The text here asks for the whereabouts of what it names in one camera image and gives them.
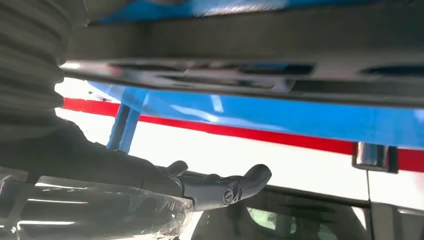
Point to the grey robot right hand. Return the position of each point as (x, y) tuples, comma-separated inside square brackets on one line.
[(82, 172)]

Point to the blue metal shelf rack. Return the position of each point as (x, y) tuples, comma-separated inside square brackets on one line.
[(265, 116)]

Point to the white vehicle with red stripe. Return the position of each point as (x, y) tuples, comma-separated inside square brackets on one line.
[(232, 155)]

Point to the chrome stanchion post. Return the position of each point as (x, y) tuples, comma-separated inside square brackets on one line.
[(371, 155)]

